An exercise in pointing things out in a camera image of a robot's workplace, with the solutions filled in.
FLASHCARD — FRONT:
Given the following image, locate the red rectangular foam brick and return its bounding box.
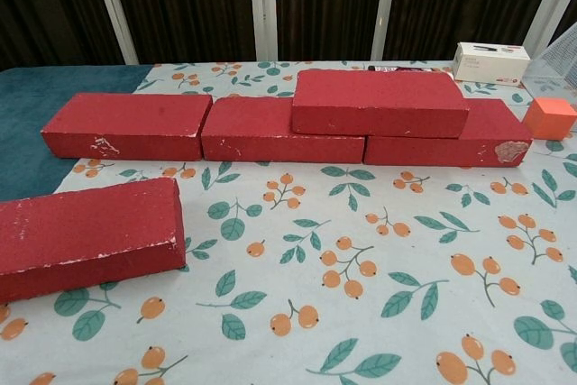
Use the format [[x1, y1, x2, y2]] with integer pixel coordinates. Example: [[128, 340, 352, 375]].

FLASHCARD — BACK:
[[291, 69, 471, 139], [40, 92, 214, 161], [0, 177, 188, 305], [201, 96, 366, 164], [362, 98, 534, 168]]

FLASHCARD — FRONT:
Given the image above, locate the floral leaf fruit tablecloth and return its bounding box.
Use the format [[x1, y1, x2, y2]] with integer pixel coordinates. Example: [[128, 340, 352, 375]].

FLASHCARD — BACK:
[[0, 59, 577, 385]]

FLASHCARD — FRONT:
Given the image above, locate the dark brown labelled bottle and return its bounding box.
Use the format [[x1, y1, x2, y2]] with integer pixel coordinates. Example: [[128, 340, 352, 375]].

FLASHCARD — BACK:
[[367, 64, 436, 76]]

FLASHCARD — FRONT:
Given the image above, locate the white cardboard product box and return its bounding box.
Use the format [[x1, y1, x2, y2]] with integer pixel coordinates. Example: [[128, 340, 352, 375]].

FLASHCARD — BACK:
[[453, 41, 532, 87]]

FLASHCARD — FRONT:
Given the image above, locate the orange foam cube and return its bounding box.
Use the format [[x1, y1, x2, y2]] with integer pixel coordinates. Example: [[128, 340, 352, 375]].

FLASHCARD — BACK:
[[522, 97, 577, 141]]

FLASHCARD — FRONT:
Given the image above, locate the clear plastic container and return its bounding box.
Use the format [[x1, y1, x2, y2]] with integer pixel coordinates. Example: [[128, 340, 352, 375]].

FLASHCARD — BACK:
[[522, 58, 577, 102]]

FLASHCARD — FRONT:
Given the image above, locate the white partition frame post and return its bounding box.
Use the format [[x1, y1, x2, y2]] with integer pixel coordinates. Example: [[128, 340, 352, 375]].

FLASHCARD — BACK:
[[87, 0, 139, 65], [371, 0, 401, 61], [525, 0, 554, 60], [247, 0, 279, 61]]

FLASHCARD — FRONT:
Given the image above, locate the white wire mesh basket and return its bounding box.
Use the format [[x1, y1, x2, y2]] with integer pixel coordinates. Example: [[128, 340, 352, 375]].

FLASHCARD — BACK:
[[538, 26, 577, 78]]

